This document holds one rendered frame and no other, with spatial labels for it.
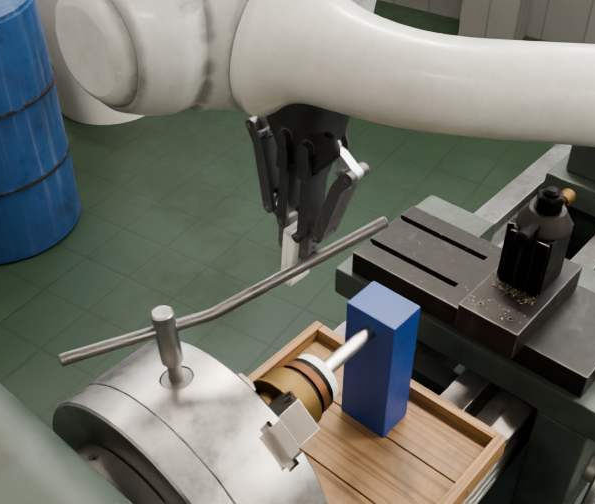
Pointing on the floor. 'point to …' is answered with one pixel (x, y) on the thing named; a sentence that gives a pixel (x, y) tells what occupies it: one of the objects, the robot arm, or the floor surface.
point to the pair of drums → (11, 137)
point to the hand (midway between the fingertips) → (297, 252)
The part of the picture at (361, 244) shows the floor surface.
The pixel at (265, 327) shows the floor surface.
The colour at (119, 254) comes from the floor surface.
